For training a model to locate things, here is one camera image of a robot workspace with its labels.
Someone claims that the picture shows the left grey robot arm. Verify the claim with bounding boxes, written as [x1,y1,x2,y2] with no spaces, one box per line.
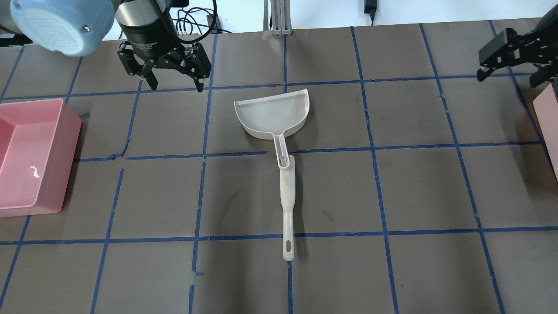
[1,0,212,92]

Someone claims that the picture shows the white plastic dustpan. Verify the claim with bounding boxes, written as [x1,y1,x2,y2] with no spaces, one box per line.
[233,89,310,171]

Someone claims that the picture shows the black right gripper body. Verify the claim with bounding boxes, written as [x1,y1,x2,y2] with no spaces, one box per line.
[478,5,558,73]

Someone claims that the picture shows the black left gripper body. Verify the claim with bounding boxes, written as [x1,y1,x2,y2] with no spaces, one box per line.
[117,41,212,81]

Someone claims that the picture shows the black power adapter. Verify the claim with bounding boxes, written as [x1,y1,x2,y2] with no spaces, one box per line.
[364,0,378,15]

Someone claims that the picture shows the white brush black bristles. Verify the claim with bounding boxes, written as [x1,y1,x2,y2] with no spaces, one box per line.
[279,154,296,262]

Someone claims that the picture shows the empty pink plastic bin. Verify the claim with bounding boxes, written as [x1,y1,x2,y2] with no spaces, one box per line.
[0,98,82,217]

